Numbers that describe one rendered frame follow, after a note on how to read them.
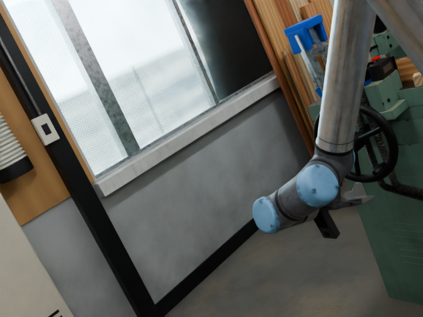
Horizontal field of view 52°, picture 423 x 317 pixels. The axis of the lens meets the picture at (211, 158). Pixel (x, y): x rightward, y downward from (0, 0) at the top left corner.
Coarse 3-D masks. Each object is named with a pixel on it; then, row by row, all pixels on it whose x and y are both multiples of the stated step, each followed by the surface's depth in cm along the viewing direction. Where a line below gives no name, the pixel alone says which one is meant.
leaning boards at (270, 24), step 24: (264, 0) 291; (288, 0) 309; (312, 0) 324; (264, 24) 289; (288, 24) 309; (264, 48) 293; (288, 48) 292; (312, 48) 301; (288, 72) 298; (288, 96) 300; (312, 96) 292; (312, 144) 311
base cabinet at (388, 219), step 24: (408, 144) 144; (360, 168) 163; (408, 168) 148; (384, 192) 160; (360, 216) 174; (384, 216) 165; (408, 216) 157; (384, 240) 171; (408, 240) 163; (384, 264) 178; (408, 264) 168; (408, 288) 174
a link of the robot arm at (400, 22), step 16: (368, 0) 70; (384, 0) 67; (400, 0) 65; (416, 0) 64; (384, 16) 69; (400, 16) 66; (416, 16) 65; (400, 32) 68; (416, 32) 66; (416, 48) 67; (416, 64) 70
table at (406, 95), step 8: (400, 88) 139; (408, 88) 135; (416, 88) 133; (400, 96) 138; (408, 96) 136; (416, 96) 134; (312, 104) 166; (320, 104) 162; (400, 104) 135; (408, 104) 137; (416, 104) 135; (312, 112) 166; (384, 112) 134; (392, 112) 132; (400, 112) 134; (312, 120) 168
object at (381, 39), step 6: (384, 30) 149; (378, 36) 146; (384, 36) 145; (390, 36) 147; (372, 42) 148; (378, 42) 147; (384, 42) 145; (390, 42) 147; (396, 42) 149; (378, 48) 148; (384, 48) 146; (390, 48) 146; (372, 54) 150; (378, 54) 149; (384, 54) 148
